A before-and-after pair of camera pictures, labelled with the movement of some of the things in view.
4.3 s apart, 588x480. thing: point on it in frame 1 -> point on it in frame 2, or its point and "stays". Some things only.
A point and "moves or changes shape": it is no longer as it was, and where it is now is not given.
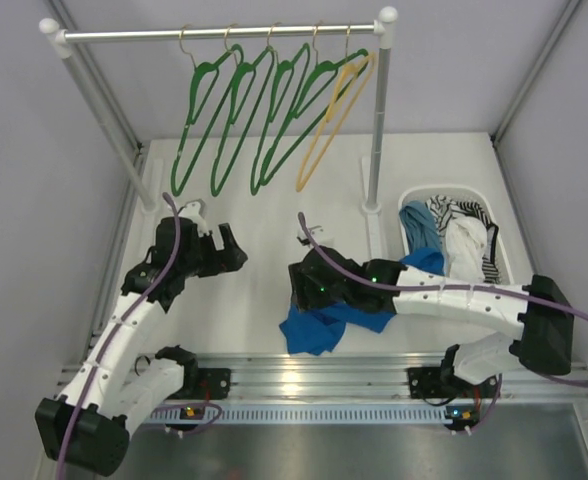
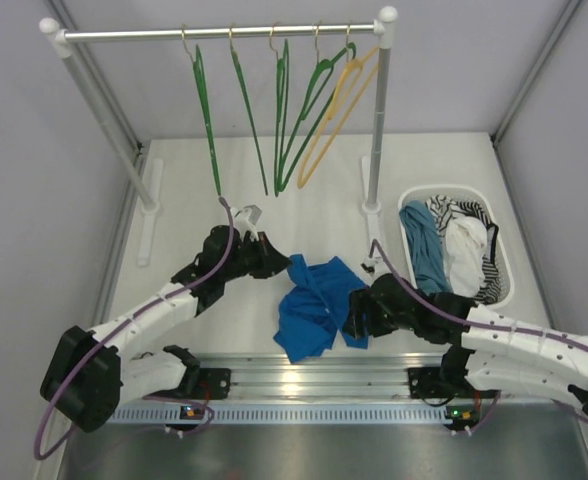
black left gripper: x=216 y=252 -> x=263 y=256
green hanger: x=203 y=76 moves or changes shape
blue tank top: x=319 y=328 moves or changes shape
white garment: x=465 y=240 stays
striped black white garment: x=444 y=209 stays
